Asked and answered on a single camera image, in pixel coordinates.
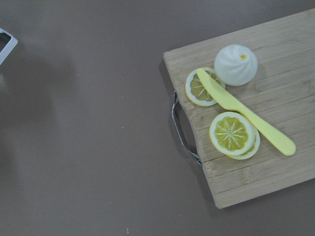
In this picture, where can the lemon slice under knife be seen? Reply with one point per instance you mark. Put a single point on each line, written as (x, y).
(196, 92)

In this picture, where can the top lemon slice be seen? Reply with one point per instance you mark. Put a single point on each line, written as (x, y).
(231, 133)

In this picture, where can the white steamed bun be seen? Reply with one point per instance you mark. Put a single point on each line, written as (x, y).
(235, 65)

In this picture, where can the wooden cutting board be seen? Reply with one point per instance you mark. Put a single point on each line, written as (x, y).
(282, 93)

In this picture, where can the bottom lemon slice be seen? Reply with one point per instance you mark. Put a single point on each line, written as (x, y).
(252, 151)

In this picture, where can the yellow plastic knife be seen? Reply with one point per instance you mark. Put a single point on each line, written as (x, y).
(278, 139)

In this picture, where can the metal board handle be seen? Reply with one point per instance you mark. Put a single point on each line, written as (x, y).
(179, 130)

